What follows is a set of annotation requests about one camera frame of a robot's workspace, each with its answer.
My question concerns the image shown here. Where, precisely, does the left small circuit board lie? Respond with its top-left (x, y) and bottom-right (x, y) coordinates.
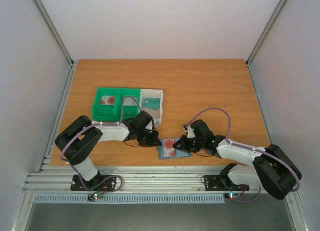
top-left (87, 193), bottom-right (104, 202)

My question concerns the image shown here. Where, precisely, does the grey white card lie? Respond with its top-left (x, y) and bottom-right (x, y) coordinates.
top-left (123, 97), bottom-right (139, 107)

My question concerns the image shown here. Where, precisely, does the right small circuit board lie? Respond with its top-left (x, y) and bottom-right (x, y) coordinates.
top-left (224, 192), bottom-right (242, 200)

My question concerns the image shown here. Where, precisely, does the left aluminium frame post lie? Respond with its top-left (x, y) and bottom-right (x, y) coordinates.
top-left (33, 0), bottom-right (74, 67)

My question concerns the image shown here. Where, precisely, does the aluminium front rail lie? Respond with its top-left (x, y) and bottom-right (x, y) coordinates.
top-left (22, 165), bottom-right (298, 194)

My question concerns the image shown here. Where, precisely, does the right aluminium frame post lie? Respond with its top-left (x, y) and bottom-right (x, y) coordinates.
top-left (246, 0), bottom-right (289, 69)

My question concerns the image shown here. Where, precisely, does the teal leather card holder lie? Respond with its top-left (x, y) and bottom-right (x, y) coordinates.
top-left (157, 138), bottom-right (192, 160)

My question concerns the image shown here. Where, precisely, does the left green bin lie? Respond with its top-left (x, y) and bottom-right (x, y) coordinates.
top-left (92, 87), bottom-right (120, 123)

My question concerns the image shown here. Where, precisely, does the small circuit board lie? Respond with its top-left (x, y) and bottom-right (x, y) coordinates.
top-left (87, 193), bottom-right (104, 202)
top-left (224, 192), bottom-right (242, 200)

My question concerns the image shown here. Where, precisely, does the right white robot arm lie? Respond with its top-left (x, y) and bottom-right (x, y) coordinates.
top-left (173, 120), bottom-right (302, 200)

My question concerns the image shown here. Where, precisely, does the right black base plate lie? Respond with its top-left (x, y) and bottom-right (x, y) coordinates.
top-left (200, 175), bottom-right (250, 192)

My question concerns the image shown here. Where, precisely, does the aluminium frame post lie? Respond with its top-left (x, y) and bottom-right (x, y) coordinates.
top-left (33, 0), bottom-right (74, 67)
top-left (246, 0), bottom-right (289, 69)

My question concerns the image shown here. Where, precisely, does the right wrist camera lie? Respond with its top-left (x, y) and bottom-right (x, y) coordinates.
top-left (183, 125), bottom-right (196, 139)

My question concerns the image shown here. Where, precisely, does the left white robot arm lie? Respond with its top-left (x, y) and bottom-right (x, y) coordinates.
top-left (54, 111), bottom-right (162, 191)

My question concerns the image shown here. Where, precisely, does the red and white card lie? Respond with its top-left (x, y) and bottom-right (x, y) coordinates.
top-left (100, 96), bottom-right (116, 106)

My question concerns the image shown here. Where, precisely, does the middle green bin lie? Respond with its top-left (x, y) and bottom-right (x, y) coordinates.
top-left (112, 88), bottom-right (141, 122)

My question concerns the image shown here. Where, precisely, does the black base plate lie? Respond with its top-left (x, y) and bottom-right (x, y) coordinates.
top-left (70, 175), bottom-right (118, 192)
top-left (200, 175), bottom-right (250, 192)

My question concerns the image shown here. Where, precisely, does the teal card in bin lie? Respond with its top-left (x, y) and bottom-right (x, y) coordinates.
top-left (142, 98), bottom-right (161, 111)

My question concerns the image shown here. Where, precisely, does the green bin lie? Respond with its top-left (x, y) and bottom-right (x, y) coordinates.
top-left (92, 87), bottom-right (120, 123)
top-left (112, 88), bottom-right (141, 122)

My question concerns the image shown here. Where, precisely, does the white translucent bin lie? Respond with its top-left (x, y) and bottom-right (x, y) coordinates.
top-left (140, 89), bottom-right (164, 127)

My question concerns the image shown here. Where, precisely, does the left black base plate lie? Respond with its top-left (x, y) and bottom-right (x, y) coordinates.
top-left (70, 175), bottom-right (118, 192)

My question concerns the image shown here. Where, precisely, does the grey slotted cable duct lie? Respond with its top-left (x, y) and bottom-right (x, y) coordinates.
top-left (34, 193), bottom-right (225, 205)

